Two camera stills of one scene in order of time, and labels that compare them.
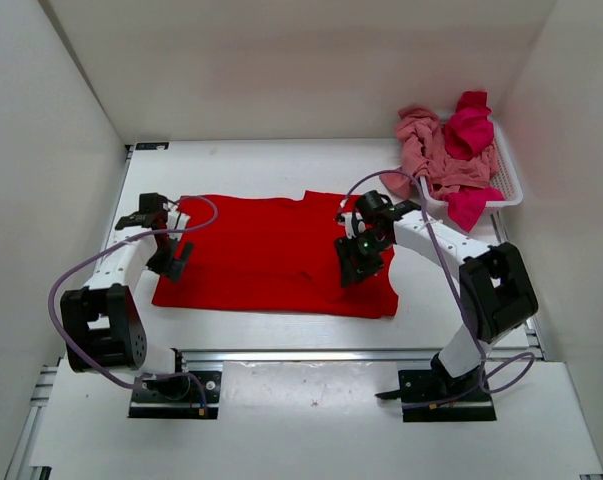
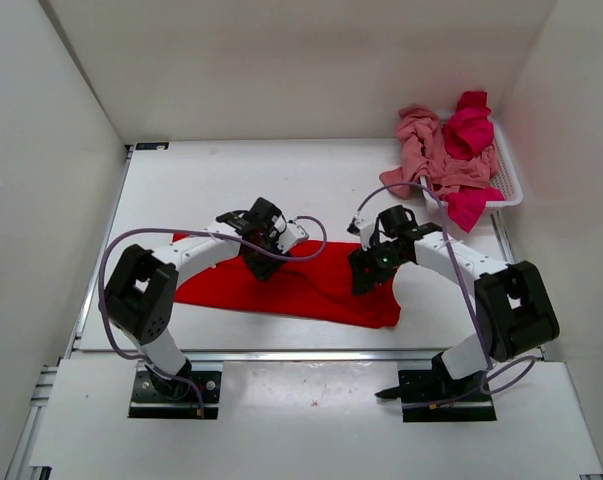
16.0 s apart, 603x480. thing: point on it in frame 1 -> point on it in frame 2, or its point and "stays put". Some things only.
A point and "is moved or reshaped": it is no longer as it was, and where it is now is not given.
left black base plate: (179, 395) stays put
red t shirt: (273, 253) is moved or reshaped
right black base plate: (424, 396) stays put
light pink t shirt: (422, 138) stays put
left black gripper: (171, 266) -> (263, 272)
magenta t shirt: (468, 133) stays put
